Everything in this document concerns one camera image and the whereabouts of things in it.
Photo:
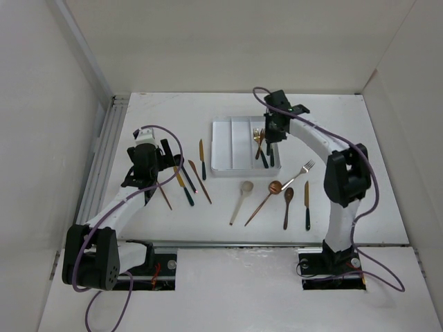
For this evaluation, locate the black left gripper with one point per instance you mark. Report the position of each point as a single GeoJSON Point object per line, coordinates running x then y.
{"type": "Point", "coordinates": [166, 161]}

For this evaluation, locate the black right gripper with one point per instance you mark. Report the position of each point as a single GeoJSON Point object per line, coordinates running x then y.
{"type": "Point", "coordinates": [269, 136]}

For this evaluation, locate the dark wooden fork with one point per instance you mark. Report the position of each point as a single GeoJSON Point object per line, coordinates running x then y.
{"type": "Point", "coordinates": [258, 138]}

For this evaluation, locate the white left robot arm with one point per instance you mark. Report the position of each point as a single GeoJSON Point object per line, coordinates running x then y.
{"type": "Point", "coordinates": [94, 258]}

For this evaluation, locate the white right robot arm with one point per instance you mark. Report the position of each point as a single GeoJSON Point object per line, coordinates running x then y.
{"type": "Point", "coordinates": [347, 179]}

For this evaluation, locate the black spoon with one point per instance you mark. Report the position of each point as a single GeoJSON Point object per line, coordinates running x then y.
{"type": "Point", "coordinates": [187, 176]}

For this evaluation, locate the rose gold fork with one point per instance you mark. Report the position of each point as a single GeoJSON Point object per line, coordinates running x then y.
{"type": "Point", "coordinates": [165, 198]}

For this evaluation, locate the white three-compartment tray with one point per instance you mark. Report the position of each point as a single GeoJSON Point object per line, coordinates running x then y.
{"type": "Point", "coordinates": [233, 149]}

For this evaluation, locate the rose gold knife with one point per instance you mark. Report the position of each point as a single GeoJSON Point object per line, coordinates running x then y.
{"type": "Point", "coordinates": [193, 166]}

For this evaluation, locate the rose gold spoon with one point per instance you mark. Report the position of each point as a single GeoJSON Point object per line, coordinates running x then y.
{"type": "Point", "coordinates": [274, 188]}

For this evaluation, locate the light wooden spoon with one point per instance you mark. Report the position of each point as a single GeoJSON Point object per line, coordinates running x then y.
{"type": "Point", "coordinates": [246, 189]}

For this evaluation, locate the dark wooden spoon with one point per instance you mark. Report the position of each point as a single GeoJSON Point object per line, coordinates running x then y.
{"type": "Point", "coordinates": [288, 196]}

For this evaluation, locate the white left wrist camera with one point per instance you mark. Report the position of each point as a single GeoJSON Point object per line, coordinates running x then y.
{"type": "Point", "coordinates": [144, 136]}

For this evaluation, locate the gold knife green handle left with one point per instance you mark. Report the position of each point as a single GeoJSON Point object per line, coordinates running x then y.
{"type": "Point", "coordinates": [183, 186]}

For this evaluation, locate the aluminium rail left side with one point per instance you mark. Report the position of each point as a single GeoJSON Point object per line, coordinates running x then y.
{"type": "Point", "coordinates": [106, 135]}

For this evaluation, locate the aluminium rail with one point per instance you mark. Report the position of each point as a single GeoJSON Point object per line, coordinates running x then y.
{"type": "Point", "coordinates": [106, 135]}
{"type": "Point", "coordinates": [222, 244]}

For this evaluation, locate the gold knife green handle upright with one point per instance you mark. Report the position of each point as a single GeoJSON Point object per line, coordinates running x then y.
{"type": "Point", "coordinates": [202, 159]}

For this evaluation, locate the gold knife green handle right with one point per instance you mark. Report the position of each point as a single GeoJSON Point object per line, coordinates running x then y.
{"type": "Point", "coordinates": [307, 211]}

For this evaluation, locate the aluminium rail front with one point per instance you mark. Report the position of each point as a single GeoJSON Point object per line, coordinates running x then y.
{"type": "Point", "coordinates": [222, 244]}

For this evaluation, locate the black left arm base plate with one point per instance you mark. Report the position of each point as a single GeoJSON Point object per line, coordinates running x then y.
{"type": "Point", "coordinates": [159, 273]}

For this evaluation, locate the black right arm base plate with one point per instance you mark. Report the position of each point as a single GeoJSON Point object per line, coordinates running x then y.
{"type": "Point", "coordinates": [320, 275]}

